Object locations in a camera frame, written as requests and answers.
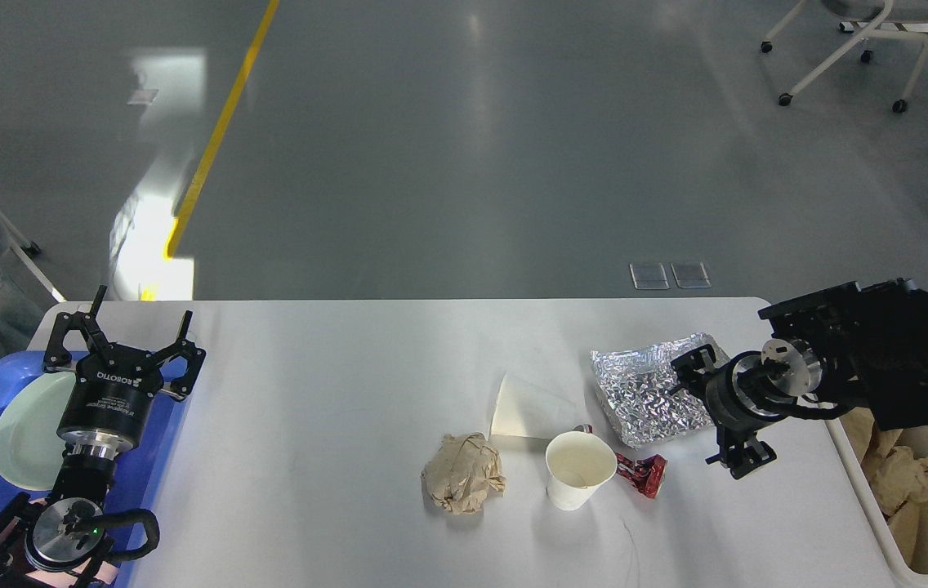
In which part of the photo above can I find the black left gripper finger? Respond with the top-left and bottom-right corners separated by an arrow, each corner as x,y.
42,287 -> 114,373
141,313 -> 207,403

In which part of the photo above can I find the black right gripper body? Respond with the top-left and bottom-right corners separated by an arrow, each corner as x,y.
704,339 -> 826,432

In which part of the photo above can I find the white paper cup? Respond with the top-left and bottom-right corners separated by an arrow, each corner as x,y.
545,430 -> 618,511
490,373 -> 579,439

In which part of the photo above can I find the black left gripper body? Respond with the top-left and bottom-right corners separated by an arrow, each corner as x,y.
56,347 -> 164,453

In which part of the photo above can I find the white chair base left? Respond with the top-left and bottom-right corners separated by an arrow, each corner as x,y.
0,209 -> 67,304

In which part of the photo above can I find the brown paper in bin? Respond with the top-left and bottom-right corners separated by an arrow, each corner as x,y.
838,407 -> 904,465

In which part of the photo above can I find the white office chair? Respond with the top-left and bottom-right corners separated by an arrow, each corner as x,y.
777,1 -> 928,114

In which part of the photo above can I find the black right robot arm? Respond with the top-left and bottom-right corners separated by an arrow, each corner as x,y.
670,278 -> 928,479

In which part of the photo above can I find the light green plate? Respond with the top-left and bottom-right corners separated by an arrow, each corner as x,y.
0,372 -> 75,491

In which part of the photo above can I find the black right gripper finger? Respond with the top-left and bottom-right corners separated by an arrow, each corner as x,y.
668,344 -> 717,397
704,425 -> 777,480

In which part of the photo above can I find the aluminium foil sheet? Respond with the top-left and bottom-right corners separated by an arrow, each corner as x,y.
590,332 -> 729,449

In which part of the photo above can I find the floor socket cover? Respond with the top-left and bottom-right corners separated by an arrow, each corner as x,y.
671,263 -> 712,289
629,263 -> 671,291

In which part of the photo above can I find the brown paper bag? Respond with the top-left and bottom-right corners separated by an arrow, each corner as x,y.
887,501 -> 922,567

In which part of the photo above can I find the brown paper ball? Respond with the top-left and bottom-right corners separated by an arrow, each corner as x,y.
422,432 -> 506,515

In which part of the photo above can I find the flattened white paper cup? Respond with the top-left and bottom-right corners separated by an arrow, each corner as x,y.
490,373 -> 579,439

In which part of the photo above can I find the red snack wrapper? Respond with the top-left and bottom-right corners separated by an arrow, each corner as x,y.
574,425 -> 668,500

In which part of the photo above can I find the floor socket cover right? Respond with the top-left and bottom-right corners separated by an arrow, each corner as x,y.
671,263 -> 712,289

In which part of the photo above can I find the floor socket cover left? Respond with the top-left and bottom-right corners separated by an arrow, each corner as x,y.
629,263 -> 671,291

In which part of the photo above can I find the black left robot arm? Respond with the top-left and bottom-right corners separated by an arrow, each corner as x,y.
0,287 -> 206,587

